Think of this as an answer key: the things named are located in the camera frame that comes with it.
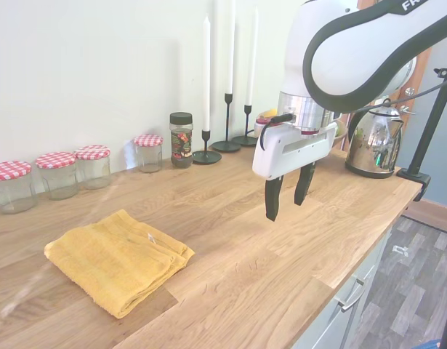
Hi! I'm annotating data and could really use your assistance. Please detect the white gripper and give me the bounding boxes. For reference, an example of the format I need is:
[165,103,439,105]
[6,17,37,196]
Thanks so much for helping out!
[251,121,339,222]

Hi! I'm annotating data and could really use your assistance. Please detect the yellow terry towel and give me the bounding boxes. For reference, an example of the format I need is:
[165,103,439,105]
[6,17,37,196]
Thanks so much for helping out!
[44,209,196,320]

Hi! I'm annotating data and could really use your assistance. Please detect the wooden fruit bowl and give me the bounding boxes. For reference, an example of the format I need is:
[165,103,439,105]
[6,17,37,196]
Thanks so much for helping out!
[254,114,350,150]

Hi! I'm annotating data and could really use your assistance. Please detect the chrome electric kettle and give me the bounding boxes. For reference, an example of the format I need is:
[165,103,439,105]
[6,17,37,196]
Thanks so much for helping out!
[345,97,406,179]

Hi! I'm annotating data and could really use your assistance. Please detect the coffee jar black lid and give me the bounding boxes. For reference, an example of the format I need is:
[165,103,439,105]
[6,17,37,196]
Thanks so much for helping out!
[169,112,194,169]

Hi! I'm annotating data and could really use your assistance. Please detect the grey cabinet front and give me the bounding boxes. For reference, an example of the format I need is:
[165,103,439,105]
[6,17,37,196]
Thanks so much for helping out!
[291,225,395,349]

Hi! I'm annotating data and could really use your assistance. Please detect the white taper candle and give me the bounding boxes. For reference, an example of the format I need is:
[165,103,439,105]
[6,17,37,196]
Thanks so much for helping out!
[202,13,212,132]
[225,22,235,95]
[246,6,259,106]

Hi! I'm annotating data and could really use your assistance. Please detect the glass jar red checked lid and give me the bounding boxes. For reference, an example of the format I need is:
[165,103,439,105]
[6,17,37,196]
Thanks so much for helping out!
[74,145,112,190]
[133,134,164,174]
[0,160,38,214]
[35,151,79,201]

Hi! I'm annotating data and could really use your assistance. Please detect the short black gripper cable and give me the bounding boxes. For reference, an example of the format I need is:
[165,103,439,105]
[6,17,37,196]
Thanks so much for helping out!
[259,113,295,150]

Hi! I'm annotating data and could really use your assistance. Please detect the silver drawer handle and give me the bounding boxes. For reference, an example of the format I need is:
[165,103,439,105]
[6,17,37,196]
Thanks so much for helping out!
[337,278,366,312]

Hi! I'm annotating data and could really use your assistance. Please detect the black clamped camera stand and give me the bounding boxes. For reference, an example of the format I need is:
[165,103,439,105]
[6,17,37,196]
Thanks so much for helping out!
[396,54,447,203]

